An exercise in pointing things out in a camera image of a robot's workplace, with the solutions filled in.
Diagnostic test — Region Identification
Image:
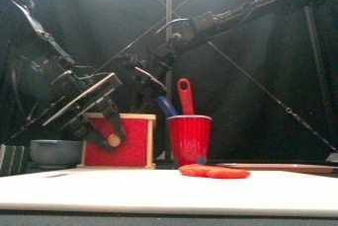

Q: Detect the red play dough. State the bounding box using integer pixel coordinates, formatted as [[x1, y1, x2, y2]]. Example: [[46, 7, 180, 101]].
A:
[[177, 163, 253, 180]]

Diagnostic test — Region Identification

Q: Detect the wooden drawer box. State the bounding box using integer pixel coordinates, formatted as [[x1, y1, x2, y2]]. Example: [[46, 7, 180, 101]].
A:
[[78, 113, 160, 170]]

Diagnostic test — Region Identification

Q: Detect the blue plastic utensil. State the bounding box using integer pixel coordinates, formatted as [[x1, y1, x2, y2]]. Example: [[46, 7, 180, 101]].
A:
[[156, 95, 180, 118]]

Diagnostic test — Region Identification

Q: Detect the blue toy pot bowl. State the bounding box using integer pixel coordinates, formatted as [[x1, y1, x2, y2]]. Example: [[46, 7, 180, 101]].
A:
[[30, 139, 85, 169]]

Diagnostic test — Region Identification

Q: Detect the red plastic utensil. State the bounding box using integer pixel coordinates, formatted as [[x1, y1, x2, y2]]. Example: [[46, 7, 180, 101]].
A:
[[176, 78, 197, 116]]

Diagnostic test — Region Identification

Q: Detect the pink plastic tray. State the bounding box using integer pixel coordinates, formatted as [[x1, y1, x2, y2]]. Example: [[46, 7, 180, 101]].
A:
[[217, 162, 338, 176]]

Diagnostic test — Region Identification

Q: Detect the thin diagonal brace cord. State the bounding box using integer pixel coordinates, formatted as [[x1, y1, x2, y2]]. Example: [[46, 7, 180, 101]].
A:
[[129, 0, 338, 154], [93, 0, 224, 74]]

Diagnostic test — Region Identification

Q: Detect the vertical metal frame pole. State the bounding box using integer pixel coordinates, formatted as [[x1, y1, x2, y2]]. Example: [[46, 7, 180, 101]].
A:
[[166, 0, 174, 160]]

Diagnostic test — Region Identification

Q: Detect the red plastic cup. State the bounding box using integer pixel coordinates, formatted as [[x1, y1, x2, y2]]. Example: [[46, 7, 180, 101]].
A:
[[166, 114, 214, 169]]

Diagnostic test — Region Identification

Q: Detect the red drawer with wooden knob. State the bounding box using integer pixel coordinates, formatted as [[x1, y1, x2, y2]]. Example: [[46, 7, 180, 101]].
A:
[[83, 117, 150, 167]]

